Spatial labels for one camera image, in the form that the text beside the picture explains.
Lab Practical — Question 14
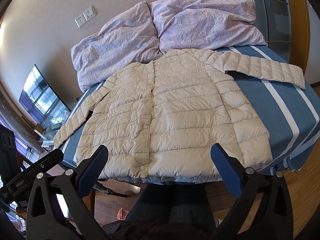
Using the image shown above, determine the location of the beige quilted down jacket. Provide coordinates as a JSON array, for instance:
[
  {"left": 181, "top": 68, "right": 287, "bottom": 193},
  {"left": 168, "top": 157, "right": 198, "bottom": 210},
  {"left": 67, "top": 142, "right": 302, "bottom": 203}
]
[{"left": 54, "top": 49, "right": 305, "bottom": 181}]

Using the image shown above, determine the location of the blue white striped bed sheet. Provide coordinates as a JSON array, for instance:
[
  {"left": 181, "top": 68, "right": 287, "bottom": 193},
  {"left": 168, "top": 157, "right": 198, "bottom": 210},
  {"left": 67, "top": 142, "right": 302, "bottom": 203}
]
[{"left": 60, "top": 46, "right": 319, "bottom": 185}]

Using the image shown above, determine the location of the flat screen television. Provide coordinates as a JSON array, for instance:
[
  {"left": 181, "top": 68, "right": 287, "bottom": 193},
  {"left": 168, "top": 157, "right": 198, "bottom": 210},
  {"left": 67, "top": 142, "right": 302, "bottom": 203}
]
[{"left": 18, "top": 65, "right": 71, "bottom": 128}]

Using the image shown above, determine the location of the lilac floral duvet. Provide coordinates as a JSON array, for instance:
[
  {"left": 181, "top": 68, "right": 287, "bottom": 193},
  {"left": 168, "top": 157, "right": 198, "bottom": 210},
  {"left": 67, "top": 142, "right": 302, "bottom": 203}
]
[{"left": 71, "top": 0, "right": 266, "bottom": 91}]

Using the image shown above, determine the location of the wooden framed glass door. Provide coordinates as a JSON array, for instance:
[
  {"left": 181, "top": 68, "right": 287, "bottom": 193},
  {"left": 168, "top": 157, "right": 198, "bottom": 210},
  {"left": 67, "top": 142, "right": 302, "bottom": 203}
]
[{"left": 255, "top": 0, "right": 310, "bottom": 72}]

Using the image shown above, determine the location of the white wall socket plate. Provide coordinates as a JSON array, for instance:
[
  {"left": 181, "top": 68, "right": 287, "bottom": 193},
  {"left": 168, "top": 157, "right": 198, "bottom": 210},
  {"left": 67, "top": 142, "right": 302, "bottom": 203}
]
[{"left": 75, "top": 14, "right": 87, "bottom": 28}]

